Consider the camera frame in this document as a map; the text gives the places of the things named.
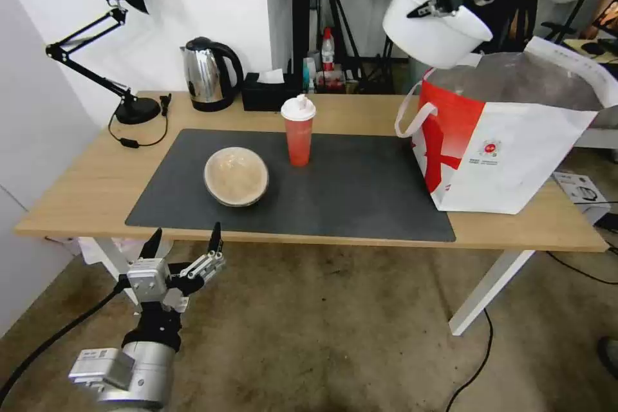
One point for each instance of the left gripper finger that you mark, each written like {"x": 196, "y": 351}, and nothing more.
{"x": 150, "y": 248}
{"x": 207, "y": 267}

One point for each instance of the white plastic takeout container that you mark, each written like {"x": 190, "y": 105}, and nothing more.
{"x": 425, "y": 40}

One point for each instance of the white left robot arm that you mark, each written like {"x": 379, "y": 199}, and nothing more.
{"x": 140, "y": 373}

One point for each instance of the red and white takeout bag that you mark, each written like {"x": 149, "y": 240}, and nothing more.
{"x": 507, "y": 141}

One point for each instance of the white table leg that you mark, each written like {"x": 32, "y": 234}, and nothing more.
{"x": 487, "y": 286}
{"x": 113, "y": 262}

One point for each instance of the kraft paper bowl with lid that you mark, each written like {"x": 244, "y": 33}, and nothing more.
{"x": 235, "y": 175}

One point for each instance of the black tripod stand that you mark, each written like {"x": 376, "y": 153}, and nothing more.
{"x": 333, "y": 6}

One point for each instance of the water bottle with red label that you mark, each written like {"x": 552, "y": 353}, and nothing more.
{"x": 328, "y": 52}

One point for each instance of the small blue bottle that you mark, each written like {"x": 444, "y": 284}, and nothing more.
{"x": 309, "y": 71}

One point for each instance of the dark grey desk mat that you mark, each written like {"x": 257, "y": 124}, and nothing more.
{"x": 338, "y": 190}

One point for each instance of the red cup with white lid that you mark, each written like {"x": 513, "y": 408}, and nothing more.
{"x": 298, "y": 141}

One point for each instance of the black tissue box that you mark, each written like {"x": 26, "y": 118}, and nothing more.
{"x": 263, "y": 95}

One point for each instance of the steel electric kettle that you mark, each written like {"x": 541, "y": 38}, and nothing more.
{"x": 207, "y": 74}

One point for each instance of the white tissue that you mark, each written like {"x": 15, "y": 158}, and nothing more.
{"x": 270, "y": 76}

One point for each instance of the white cardboard box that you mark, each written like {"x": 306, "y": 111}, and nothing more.
{"x": 579, "y": 187}

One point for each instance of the dark shoe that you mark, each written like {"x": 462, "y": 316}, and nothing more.
{"x": 609, "y": 356}

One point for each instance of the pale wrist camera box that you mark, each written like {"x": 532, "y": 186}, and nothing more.
{"x": 147, "y": 281}

